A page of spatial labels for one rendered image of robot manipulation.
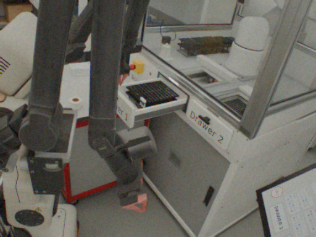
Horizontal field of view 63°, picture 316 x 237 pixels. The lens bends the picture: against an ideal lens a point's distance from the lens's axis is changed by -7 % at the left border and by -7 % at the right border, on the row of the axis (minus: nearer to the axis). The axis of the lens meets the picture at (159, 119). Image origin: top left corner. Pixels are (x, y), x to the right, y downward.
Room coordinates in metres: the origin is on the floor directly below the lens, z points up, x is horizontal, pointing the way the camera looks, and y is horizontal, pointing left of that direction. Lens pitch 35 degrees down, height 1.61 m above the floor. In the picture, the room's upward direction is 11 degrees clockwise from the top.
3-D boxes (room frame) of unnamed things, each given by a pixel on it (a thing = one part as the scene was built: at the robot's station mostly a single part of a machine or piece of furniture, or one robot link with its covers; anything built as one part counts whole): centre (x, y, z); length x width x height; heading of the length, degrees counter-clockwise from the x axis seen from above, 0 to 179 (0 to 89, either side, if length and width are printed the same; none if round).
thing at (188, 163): (1.62, -0.42, 0.40); 1.03 x 0.95 x 0.80; 41
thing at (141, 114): (1.27, 0.06, 0.86); 0.40 x 0.26 x 0.06; 131
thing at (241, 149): (1.63, -0.42, 0.87); 1.02 x 0.95 x 0.14; 41
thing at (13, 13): (4.22, 2.64, 0.28); 0.41 x 0.32 x 0.28; 134
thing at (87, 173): (1.45, 0.47, 0.38); 0.62 x 0.58 x 0.76; 41
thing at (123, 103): (1.13, 0.22, 0.87); 0.29 x 0.02 x 0.11; 41
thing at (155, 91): (1.26, 0.06, 0.87); 0.22 x 0.18 x 0.06; 131
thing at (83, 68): (1.57, 0.58, 0.79); 0.13 x 0.09 x 0.05; 122
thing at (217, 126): (1.10, -0.23, 0.87); 0.29 x 0.02 x 0.11; 41
